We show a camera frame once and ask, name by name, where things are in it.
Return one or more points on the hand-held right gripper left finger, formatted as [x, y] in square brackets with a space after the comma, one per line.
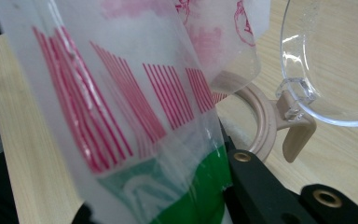
[82, 216]

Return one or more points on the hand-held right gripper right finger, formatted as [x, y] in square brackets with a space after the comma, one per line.
[261, 193]

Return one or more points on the clear glass jar with lid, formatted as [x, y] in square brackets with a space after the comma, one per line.
[295, 133]

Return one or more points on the pink and white plastic bag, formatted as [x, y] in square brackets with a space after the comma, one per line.
[121, 93]

